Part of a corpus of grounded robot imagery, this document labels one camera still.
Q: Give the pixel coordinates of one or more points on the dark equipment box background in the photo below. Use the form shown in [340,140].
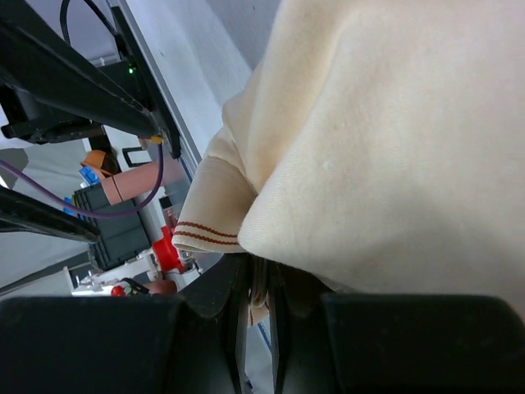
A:
[120,239]

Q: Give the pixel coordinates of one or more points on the red plastic part background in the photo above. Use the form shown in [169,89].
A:
[166,254]

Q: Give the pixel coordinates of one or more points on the aluminium front rail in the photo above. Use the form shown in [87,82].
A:
[189,155]

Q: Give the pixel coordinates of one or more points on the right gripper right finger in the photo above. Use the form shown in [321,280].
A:
[326,342]

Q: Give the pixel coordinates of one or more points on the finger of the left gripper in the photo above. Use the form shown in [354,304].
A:
[36,60]
[20,213]

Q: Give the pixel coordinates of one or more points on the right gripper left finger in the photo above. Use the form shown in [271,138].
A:
[190,342]

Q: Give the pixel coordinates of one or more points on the beige underwear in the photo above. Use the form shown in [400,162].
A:
[378,145]

